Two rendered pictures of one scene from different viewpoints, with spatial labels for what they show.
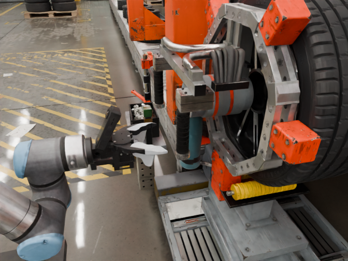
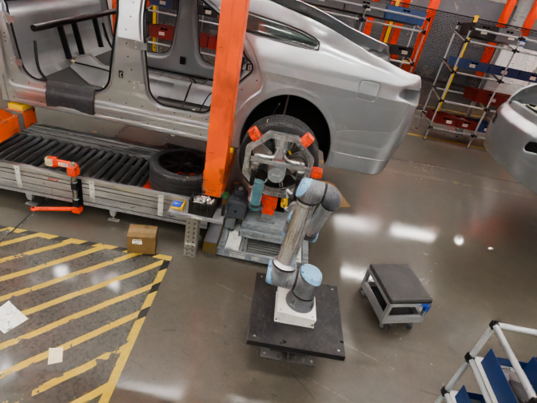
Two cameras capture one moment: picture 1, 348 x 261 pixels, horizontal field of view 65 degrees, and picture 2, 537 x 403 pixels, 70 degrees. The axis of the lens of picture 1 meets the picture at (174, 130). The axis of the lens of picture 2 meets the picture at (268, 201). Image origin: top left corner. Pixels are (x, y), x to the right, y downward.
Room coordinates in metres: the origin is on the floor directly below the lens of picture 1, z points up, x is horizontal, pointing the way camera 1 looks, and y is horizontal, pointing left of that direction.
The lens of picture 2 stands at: (0.26, 2.48, 2.19)
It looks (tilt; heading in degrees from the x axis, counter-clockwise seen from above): 31 degrees down; 283
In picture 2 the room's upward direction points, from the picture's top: 12 degrees clockwise
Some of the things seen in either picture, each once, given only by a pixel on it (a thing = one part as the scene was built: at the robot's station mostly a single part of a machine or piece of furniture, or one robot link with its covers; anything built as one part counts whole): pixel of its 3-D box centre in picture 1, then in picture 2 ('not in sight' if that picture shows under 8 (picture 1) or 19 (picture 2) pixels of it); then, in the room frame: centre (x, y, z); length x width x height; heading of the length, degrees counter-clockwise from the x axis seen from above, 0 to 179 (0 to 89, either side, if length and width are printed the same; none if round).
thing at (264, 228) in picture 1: (257, 198); (268, 209); (0.91, -0.38, 0.32); 0.40 x 0.30 x 0.28; 14
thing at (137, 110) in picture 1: (143, 118); (202, 204); (1.31, 0.16, 0.51); 0.20 x 0.14 x 0.13; 13
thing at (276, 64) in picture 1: (235, 93); (277, 165); (0.87, -0.21, 0.85); 0.54 x 0.07 x 0.54; 14
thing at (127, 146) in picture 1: (131, 147); not in sight; (0.58, 0.11, 0.83); 0.09 x 0.05 x 0.02; 68
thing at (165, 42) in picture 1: (194, 34); (268, 148); (0.94, -0.07, 1.03); 0.19 x 0.18 x 0.11; 104
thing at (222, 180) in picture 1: (234, 174); (269, 201); (0.88, -0.25, 0.48); 0.16 x 0.12 x 0.17; 104
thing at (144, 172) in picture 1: (144, 157); (192, 233); (1.37, 0.18, 0.21); 0.10 x 0.10 x 0.42; 14
